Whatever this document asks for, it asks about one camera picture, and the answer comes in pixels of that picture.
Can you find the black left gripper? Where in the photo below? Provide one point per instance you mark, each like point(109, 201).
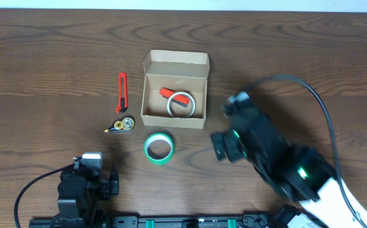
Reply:
point(105, 189)

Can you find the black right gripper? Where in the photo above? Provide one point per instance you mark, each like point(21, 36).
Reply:
point(234, 139)

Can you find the white tape roll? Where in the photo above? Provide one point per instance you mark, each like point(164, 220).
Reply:
point(191, 99)

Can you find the red black stapler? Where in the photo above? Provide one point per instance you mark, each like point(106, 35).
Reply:
point(178, 99)

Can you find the red utility knife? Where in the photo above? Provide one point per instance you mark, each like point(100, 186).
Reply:
point(122, 93)

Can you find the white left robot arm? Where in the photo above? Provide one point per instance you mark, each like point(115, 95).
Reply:
point(80, 191)

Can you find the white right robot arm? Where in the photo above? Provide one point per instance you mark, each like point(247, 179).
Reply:
point(294, 171)

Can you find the yellow black correction tape dispenser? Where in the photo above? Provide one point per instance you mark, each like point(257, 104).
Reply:
point(124, 124)

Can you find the green tape roll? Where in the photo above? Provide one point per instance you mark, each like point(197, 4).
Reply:
point(159, 148)

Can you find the open cardboard box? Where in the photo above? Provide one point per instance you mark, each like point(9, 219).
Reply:
point(179, 71)

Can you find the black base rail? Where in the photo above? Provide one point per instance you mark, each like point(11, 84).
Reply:
point(245, 221)

